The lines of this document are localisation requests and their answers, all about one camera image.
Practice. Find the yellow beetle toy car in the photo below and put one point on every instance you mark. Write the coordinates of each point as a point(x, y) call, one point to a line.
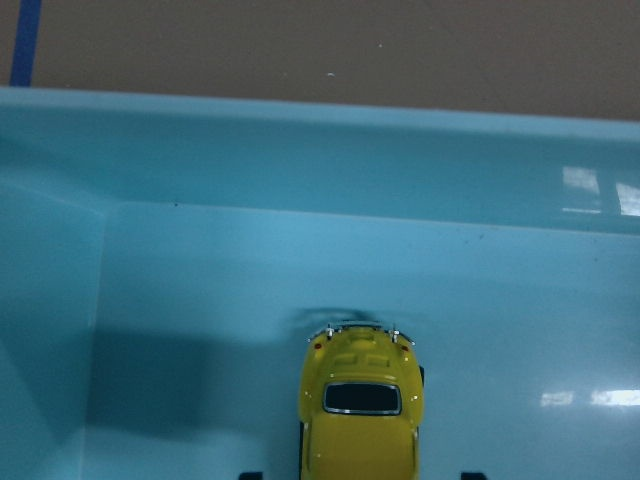
point(360, 404)

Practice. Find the light blue plastic bin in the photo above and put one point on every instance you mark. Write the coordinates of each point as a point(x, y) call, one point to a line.
point(164, 260)

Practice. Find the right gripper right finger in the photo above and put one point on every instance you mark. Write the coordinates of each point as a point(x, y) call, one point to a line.
point(472, 476)

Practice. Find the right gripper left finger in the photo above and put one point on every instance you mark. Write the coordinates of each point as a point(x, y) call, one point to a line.
point(251, 475)

